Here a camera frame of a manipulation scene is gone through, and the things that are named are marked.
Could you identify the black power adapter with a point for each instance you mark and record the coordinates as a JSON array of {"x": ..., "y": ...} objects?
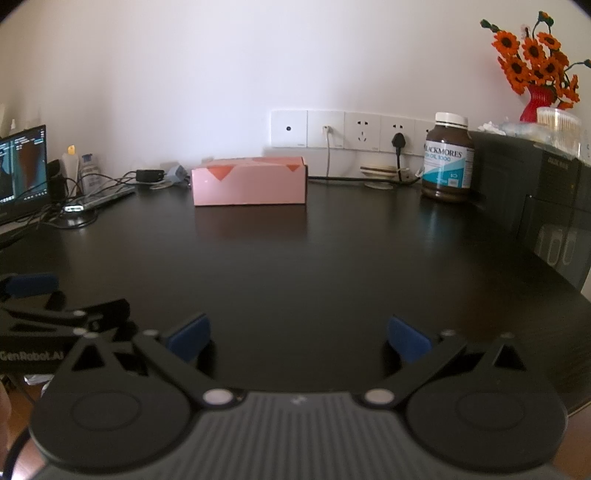
[{"x": 150, "y": 175}]

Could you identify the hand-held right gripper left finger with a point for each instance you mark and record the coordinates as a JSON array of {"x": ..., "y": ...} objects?
[{"x": 189, "y": 337}]

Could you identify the black desktop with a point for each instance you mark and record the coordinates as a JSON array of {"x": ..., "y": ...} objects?
[{"x": 295, "y": 258}]

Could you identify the cotton swab box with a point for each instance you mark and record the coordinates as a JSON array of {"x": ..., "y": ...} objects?
[{"x": 558, "y": 124}]

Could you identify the red vase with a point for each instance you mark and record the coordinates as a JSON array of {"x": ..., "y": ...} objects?
[{"x": 538, "y": 106}]

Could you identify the pink cardboard box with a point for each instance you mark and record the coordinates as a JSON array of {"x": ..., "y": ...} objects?
[{"x": 249, "y": 189}]

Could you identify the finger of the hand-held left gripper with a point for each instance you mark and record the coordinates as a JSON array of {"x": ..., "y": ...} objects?
[
  {"x": 27, "y": 284},
  {"x": 92, "y": 316}
]

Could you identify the black smartphone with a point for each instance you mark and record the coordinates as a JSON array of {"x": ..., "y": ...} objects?
[{"x": 99, "y": 198}]

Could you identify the white wall socket panel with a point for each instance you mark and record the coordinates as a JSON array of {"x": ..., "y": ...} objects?
[{"x": 288, "y": 129}]

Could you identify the clear plastic tray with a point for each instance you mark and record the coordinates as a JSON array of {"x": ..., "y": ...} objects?
[{"x": 517, "y": 129}]

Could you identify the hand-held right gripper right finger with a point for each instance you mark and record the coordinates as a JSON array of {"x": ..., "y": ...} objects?
[{"x": 408, "y": 339}]

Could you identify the small clear bottle blue cap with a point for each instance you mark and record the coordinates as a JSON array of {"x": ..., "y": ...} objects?
[{"x": 90, "y": 177}]

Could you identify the white tube yellow cap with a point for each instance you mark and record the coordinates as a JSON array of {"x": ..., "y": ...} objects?
[{"x": 71, "y": 170}]

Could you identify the brown supplement bottle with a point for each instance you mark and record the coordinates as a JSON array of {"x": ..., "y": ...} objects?
[{"x": 448, "y": 157}]

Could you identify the orange artificial flowers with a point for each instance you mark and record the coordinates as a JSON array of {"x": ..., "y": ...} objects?
[{"x": 531, "y": 55}]

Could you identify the laptop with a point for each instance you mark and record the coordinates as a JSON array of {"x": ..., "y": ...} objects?
[{"x": 23, "y": 170}]

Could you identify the light blue power adapter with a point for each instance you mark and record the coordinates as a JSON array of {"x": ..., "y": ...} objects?
[{"x": 178, "y": 175}]

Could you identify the black wall plug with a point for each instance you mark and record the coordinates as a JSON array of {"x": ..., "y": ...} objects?
[{"x": 398, "y": 141}]

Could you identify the black storage cabinet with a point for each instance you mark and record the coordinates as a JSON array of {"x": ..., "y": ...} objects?
[{"x": 531, "y": 194}]

